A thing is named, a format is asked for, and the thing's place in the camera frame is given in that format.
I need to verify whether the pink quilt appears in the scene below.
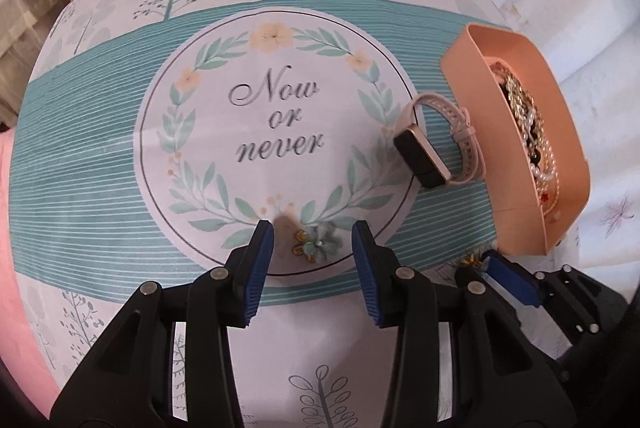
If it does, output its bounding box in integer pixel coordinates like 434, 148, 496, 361
0, 129, 60, 418

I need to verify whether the pink drawer box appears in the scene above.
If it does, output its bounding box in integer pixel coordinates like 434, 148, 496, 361
440, 23, 590, 256

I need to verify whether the white pearl bracelet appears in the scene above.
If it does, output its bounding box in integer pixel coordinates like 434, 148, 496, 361
519, 127, 561, 209

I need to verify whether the white floral curtain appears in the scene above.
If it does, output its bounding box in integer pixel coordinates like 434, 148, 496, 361
492, 0, 639, 280

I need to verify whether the gold flower earring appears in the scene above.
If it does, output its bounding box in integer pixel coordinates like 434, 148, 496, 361
460, 253, 486, 271

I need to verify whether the pink smart watch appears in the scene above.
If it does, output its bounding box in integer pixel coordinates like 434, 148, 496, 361
393, 92, 486, 190

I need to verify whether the cream lace cover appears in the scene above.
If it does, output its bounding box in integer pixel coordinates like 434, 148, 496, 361
1, 0, 68, 127

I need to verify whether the tree print tablecloth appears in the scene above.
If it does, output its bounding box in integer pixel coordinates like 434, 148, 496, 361
9, 0, 503, 427

